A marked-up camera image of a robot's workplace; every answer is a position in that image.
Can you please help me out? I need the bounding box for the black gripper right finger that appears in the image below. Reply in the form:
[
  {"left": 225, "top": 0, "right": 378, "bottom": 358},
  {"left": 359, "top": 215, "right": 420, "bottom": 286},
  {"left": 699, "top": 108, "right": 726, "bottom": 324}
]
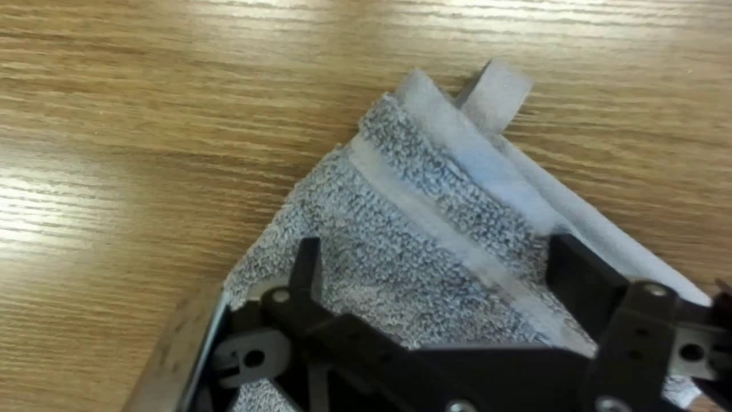
[{"left": 546, "top": 231, "right": 732, "bottom": 412}]

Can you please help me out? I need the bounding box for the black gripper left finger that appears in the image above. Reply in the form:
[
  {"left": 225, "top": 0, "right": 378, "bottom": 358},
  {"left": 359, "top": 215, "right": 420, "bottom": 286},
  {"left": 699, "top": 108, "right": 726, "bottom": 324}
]
[{"left": 124, "top": 235, "right": 413, "bottom": 412}]

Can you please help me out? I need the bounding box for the grey terry towel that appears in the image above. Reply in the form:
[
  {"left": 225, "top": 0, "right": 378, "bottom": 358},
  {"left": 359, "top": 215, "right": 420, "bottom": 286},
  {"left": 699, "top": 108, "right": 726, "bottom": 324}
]
[{"left": 225, "top": 60, "right": 717, "bottom": 412}]

